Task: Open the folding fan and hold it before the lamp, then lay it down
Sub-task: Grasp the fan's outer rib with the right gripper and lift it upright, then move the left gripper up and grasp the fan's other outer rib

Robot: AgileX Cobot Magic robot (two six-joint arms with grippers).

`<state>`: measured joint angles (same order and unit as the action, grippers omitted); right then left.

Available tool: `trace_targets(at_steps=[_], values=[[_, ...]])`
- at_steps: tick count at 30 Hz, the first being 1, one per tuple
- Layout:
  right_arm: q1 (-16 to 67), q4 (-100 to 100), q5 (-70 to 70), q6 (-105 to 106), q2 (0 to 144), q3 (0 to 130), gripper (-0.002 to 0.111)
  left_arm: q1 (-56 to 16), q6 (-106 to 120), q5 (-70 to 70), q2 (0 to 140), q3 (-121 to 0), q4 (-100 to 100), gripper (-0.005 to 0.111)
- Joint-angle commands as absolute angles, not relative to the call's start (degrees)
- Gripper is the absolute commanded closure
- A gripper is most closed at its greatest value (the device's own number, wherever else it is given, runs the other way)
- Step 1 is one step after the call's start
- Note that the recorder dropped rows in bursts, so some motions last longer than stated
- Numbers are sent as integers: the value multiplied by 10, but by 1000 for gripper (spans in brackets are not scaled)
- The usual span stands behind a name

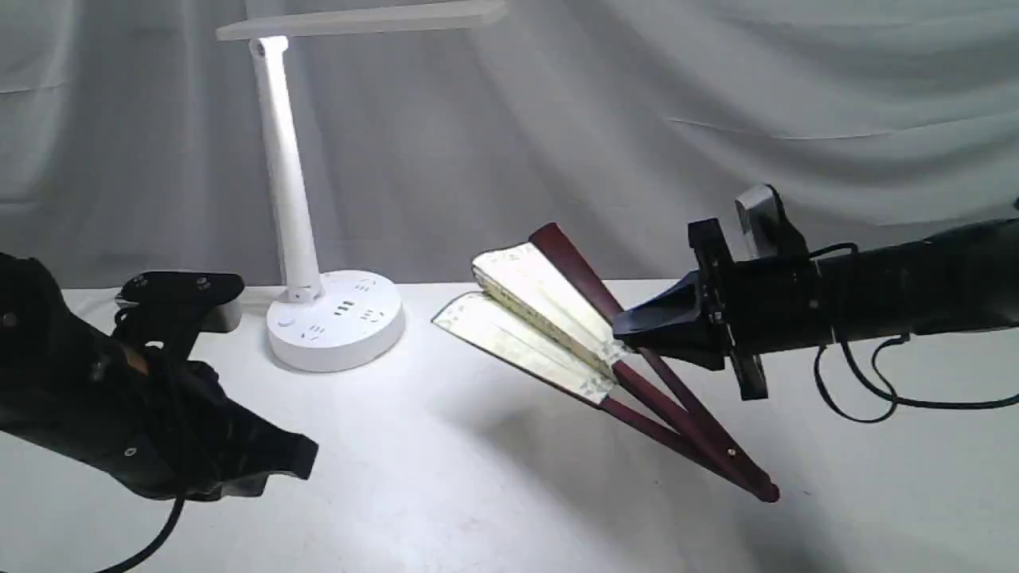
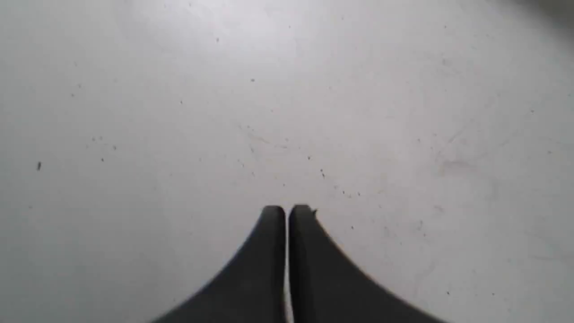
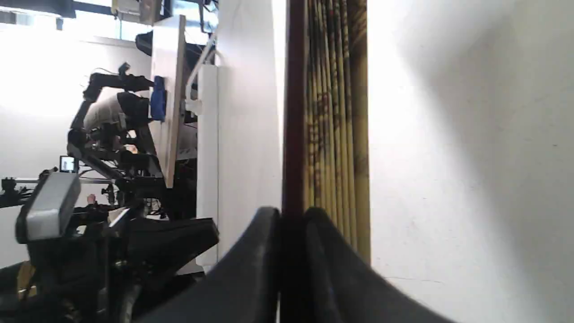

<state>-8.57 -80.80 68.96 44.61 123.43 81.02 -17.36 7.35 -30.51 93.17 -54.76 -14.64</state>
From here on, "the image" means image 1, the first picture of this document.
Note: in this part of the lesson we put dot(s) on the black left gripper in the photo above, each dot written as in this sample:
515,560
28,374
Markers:
135,406

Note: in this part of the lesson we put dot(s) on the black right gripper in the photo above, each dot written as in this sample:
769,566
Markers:
762,306

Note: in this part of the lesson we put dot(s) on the cream paper folding fan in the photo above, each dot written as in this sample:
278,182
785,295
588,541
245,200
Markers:
541,309

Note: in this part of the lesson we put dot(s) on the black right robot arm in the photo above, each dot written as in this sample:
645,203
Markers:
956,281

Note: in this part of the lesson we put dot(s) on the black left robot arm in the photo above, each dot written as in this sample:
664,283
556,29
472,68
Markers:
28,293

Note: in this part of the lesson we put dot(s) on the white desk lamp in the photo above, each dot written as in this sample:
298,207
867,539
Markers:
339,320

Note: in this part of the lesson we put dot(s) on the grey backdrop curtain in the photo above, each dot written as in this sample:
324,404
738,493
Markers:
132,139

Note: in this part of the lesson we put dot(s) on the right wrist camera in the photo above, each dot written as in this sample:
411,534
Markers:
764,219

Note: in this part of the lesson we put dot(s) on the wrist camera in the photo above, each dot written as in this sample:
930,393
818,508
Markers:
213,295
764,219

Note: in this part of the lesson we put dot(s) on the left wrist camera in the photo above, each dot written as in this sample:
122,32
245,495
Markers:
213,295

